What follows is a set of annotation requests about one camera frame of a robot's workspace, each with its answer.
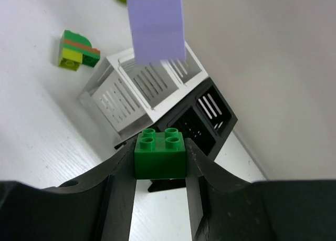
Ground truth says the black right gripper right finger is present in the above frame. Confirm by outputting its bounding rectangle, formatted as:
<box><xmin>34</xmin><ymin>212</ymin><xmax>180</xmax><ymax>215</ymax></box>
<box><xmin>185</xmin><ymin>139</ymin><xmax>335</xmax><ymax>240</ymax></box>

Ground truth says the green square lego brick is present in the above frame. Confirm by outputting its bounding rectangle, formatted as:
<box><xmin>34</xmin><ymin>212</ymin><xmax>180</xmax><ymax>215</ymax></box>
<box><xmin>134</xmin><ymin>128</ymin><xmax>186</xmax><ymax>180</ymax></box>

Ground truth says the lime square lego brick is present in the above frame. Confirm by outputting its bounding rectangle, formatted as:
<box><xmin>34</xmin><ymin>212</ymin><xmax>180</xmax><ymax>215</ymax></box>
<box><xmin>58</xmin><ymin>48</ymin><xmax>82</xmax><ymax>71</ymax></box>

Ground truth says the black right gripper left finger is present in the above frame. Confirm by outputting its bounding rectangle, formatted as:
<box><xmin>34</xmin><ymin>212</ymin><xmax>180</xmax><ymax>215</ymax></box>
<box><xmin>1</xmin><ymin>140</ymin><xmax>136</xmax><ymax>240</ymax></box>

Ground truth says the brown lego plate in stack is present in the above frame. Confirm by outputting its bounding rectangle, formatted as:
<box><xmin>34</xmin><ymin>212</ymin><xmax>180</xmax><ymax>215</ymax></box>
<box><xmin>64</xmin><ymin>39</ymin><xmax>100</xmax><ymax>55</ymax></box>

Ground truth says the white slotted container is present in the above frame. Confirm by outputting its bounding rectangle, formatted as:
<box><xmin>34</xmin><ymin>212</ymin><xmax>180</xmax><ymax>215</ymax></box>
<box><xmin>79</xmin><ymin>45</ymin><xmax>208</xmax><ymax>145</ymax></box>

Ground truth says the green rectangular lego brick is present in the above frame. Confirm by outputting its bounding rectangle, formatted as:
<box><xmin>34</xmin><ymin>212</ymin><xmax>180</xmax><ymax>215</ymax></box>
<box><xmin>62</xmin><ymin>41</ymin><xmax>101</xmax><ymax>68</ymax></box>

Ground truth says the green rounded brick in stack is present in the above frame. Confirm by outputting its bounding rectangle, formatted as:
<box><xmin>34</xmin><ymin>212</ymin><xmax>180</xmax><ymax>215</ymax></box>
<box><xmin>60</xmin><ymin>30</ymin><xmax>92</xmax><ymax>48</ymax></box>

